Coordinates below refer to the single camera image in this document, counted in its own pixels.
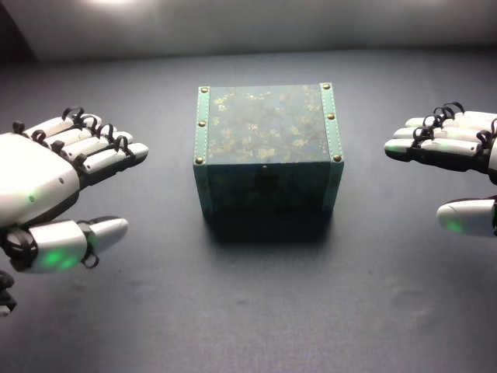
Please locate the grey table cloth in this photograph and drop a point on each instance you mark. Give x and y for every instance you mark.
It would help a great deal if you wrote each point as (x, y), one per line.
(248, 303)

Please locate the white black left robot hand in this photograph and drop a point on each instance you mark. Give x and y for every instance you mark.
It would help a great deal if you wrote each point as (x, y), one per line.
(37, 175)

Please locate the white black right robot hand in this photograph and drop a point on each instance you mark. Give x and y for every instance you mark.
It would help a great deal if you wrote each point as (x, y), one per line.
(446, 147)

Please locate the teal floral trunk box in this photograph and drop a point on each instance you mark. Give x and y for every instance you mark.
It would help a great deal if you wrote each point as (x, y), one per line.
(268, 155)

